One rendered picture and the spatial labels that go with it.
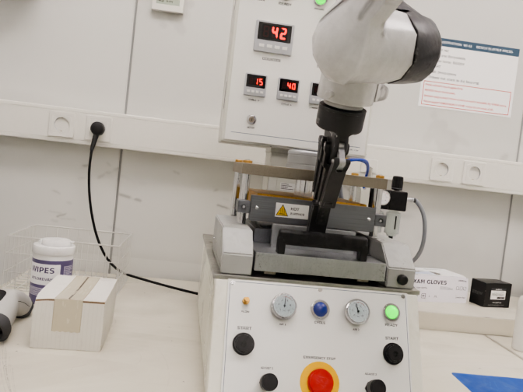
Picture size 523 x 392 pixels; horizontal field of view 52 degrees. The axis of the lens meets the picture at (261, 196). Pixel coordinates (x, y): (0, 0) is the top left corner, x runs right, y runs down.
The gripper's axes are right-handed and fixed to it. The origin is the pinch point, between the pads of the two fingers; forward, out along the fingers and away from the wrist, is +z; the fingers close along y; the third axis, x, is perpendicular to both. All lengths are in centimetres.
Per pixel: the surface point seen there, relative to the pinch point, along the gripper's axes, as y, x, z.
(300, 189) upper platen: -13.7, -0.9, 0.1
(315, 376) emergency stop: 19.2, -0.7, 16.9
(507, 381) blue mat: 6, 42, 27
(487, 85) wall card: -76, 65, -16
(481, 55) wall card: -79, 62, -24
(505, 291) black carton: -38, 68, 33
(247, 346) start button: 16.5, -11.4, 14.2
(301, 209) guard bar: -4.2, -2.2, 0.1
